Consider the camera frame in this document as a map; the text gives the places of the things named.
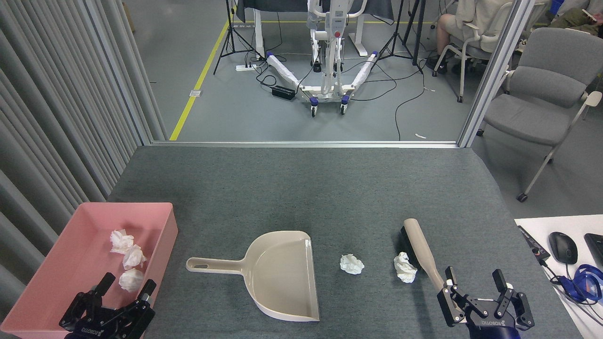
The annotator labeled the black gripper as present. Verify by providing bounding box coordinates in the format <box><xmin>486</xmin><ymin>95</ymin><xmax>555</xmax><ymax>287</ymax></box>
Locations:
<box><xmin>59</xmin><ymin>272</ymin><xmax>157</xmax><ymax>339</ymax></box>
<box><xmin>437</xmin><ymin>266</ymin><xmax>535</xmax><ymax>339</ymax></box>

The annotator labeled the beige brush with black bristles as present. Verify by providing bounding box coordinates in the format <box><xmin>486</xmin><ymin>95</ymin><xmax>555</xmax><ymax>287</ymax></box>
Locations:
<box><xmin>400</xmin><ymin>218</ymin><xmax>453</xmax><ymax>292</ymax></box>

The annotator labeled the white paper ball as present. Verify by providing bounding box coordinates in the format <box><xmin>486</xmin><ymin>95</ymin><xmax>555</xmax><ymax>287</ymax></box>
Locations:
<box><xmin>394</xmin><ymin>252</ymin><xmax>418</xmax><ymax>283</ymax></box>
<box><xmin>118</xmin><ymin>269</ymin><xmax>145</xmax><ymax>292</ymax></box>
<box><xmin>122</xmin><ymin>244</ymin><xmax>147</xmax><ymax>270</ymax></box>
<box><xmin>340</xmin><ymin>254</ymin><xmax>365</xmax><ymax>275</ymax></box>
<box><xmin>110</xmin><ymin>229</ymin><xmax>135</xmax><ymax>255</ymax></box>

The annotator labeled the beige plastic dustpan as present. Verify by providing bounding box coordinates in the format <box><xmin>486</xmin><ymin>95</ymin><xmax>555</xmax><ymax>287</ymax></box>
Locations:
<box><xmin>186</xmin><ymin>230</ymin><xmax>320</xmax><ymax>323</ymax></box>

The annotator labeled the pink plastic bin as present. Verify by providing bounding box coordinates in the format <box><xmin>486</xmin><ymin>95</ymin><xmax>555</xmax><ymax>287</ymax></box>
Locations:
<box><xmin>0</xmin><ymin>202</ymin><xmax>179</xmax><ymax>339</ymax></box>

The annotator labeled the black flat device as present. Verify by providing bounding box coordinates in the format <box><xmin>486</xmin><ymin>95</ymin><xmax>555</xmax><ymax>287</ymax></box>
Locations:
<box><xmin>517</xmin><ymin>226</ymin><xmax>551</xmax><ymax>263</ymax></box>

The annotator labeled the black computer mouse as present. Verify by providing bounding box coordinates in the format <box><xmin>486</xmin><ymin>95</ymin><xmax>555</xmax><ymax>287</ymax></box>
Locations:
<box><xmin>548</xmin><ymin>232</ymin><xmax>579</xmax><ymax>265</ymax></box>

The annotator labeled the grey padded chair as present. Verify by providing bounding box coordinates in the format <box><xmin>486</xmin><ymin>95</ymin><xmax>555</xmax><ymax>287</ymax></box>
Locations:
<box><xmin>477</xmin><ymin>27</ymin><xmax>603</xmax><ymax>203</ymax></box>

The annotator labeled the grey ribbed partition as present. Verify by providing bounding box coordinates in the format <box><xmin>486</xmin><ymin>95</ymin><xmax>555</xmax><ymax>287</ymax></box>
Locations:
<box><xmin>0</xmin><ymin>0</ymin><xmax>168</xmax><ymax>321</ymax></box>

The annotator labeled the white office chair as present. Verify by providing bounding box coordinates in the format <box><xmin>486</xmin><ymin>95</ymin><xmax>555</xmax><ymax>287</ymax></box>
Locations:
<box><xmin>432</xmin><ymin>2</ymin><xmax>514</xmax><ymax>103</ymax></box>

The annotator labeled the black tripod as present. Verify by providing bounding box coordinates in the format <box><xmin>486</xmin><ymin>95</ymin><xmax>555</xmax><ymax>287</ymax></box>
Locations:
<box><xmin>372</xmin><ymin>0</ymin><xmax>424</xmax><ymax>75</ymax></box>
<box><xmin>213</xmin><ymin>0</ymin><xmax>264</xmax><ymax>76</ymax></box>

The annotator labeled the white stand on wheels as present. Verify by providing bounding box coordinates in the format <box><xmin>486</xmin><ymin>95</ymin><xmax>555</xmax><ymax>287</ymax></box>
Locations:
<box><xmin>265</xmin><ymin>0</ymin><xmax>380</xmax><ymax>117</ymax></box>

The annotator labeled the person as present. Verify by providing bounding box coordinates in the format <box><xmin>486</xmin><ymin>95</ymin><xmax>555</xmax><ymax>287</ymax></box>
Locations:
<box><xmin>549</xmin><ymin>0</ymin><xmax>603</xmax><ymax>36</ymax></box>

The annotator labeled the blue lanyard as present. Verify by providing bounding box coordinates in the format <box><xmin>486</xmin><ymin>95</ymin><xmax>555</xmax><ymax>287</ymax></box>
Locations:
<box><xmin>558</xmin><ymin>264</ymin><xmax>603</xmax><ymax>304</ymax></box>

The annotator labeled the black floor cable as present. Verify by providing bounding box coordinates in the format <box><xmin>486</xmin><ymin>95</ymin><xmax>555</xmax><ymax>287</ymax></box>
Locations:
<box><xmin>395</xmin><ymin>61</ymin><xmax>427</xmax><ymax>141</ymax></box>

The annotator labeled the silver post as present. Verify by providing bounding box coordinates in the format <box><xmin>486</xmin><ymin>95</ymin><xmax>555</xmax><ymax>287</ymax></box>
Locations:
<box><xmin>458</xmin><ymin>0</ymin><xmax>535</xmax><ymax>148</ymax></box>

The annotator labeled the silver table edge rail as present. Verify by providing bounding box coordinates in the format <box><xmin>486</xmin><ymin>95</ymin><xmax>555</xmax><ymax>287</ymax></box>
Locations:
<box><xmin>151</xmin><ymin>140</ymin><xmax>460</xmax><ymax>149</ymax></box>

